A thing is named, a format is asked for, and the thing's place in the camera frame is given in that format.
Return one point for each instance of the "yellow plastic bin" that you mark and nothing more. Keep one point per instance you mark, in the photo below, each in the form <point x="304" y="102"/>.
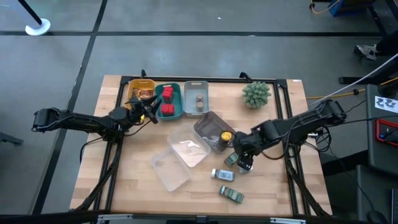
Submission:
<point x="140" y="84"/>

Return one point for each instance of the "black metal stand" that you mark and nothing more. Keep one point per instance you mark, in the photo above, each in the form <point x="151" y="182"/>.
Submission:
<point x="377" y="18"/>
<point x="351" y="80"/>

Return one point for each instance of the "dark grey cabinet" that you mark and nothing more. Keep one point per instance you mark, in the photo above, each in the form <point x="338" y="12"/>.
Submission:
<point x="373" y="193"/>

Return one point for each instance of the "light grey plastic bin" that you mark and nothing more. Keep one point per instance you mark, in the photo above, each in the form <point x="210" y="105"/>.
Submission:
<point x="190" y="102"/>

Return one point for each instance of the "green herb jar grey lid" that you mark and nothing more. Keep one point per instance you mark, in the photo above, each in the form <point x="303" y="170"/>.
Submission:
<point x="230" y="159"/>

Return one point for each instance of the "person's shoe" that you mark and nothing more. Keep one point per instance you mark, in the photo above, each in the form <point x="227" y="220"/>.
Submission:
<point x="365" y="51"/>

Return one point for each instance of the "red framed device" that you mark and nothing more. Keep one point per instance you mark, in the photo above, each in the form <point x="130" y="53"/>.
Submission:
<point x="385" y="132"/>

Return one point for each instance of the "everything bagel seasoning jar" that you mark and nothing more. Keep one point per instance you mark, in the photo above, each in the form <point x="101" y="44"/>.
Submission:
<point x="223" y="175"/>

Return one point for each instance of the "red cube block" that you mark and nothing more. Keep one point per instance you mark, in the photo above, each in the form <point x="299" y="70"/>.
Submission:
<point x="168" y="93"/>

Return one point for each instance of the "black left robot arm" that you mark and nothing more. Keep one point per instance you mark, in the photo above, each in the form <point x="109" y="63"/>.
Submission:
<point x="77" y="119"/>

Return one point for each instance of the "grey cart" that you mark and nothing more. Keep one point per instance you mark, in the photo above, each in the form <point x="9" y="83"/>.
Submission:
<point x="381" y="155"/>

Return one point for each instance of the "smoky transparent plastic bin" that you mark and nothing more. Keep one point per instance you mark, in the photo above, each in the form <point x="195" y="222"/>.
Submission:
<point x="210" y="129"/>

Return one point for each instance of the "silver metal bracket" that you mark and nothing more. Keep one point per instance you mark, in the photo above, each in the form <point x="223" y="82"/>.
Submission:
<point x="287" y="221"/>
<point x="115" y="217"/>

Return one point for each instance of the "blue box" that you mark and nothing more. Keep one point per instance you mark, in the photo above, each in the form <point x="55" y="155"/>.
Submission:
<point x="348" y="7"/>

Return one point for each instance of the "person's leg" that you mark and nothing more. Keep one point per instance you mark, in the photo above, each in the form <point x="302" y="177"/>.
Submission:
<point x="388" y="45"/>

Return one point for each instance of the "grey metal foot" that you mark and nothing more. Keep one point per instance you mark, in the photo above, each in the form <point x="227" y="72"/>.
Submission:
<point x="11" y="138"/>

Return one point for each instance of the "teal plastic bin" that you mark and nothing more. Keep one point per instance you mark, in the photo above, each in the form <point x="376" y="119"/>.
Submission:
<point x="178" y="102"/>

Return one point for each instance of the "white lid spice jar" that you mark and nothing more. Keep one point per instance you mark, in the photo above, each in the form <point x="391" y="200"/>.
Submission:
<point x="248" y="172"/>

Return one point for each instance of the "white printed paper sheet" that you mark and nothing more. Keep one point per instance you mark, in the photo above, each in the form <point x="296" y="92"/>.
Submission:
<point x="385" y="104"/>

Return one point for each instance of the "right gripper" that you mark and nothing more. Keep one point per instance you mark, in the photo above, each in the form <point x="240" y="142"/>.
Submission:
<point x="247" y="144"/>

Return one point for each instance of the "green artificial succulent plant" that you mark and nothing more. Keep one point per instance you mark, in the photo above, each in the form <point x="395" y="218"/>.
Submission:
<point x="256" y="95"/>

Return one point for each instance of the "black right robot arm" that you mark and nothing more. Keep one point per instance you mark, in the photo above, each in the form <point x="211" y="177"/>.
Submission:
<point x="295" y="126"/>

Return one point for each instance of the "black pole white round base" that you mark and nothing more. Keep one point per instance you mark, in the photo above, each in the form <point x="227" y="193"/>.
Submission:
<point x="37" y="27"/>

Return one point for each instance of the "dark jar yellow lid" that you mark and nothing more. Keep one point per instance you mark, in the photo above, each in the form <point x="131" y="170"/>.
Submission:
<point x="226" y="137"/>

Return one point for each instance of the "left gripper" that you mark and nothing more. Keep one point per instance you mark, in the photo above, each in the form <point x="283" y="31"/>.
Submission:
<point x="129" y="114"/>

